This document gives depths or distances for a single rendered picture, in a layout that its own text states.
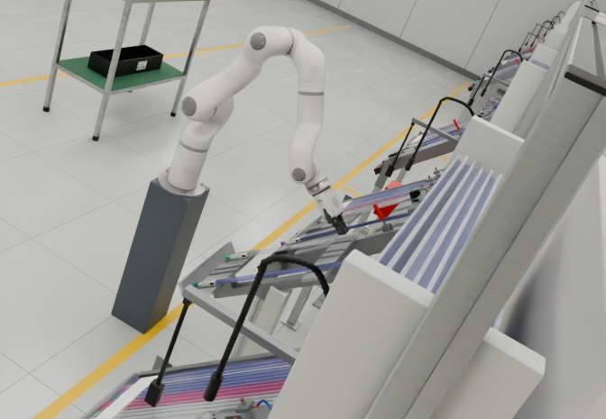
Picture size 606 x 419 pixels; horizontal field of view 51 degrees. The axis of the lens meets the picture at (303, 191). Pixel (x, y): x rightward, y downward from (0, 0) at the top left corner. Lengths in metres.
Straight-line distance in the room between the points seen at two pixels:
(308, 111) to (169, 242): 0.85
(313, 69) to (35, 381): 1.53
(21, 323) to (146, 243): 0.59
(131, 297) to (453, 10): 8.77
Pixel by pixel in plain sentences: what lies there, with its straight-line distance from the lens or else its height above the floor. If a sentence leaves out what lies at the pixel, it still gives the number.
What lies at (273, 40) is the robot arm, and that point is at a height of 1.42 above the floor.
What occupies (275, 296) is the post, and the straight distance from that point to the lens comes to 2.03.
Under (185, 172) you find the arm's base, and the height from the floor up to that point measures 0.79.
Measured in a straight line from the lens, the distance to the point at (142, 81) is 4.48.
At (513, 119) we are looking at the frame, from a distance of 1.90.
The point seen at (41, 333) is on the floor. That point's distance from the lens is 2.83.
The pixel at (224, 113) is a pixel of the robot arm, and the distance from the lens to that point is 2.46.
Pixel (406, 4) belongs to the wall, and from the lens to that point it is 11.04.
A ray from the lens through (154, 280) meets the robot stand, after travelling 2.75.
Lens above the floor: 1.94
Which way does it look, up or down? 25 degrees down
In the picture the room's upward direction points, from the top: 23 degrees clockwise
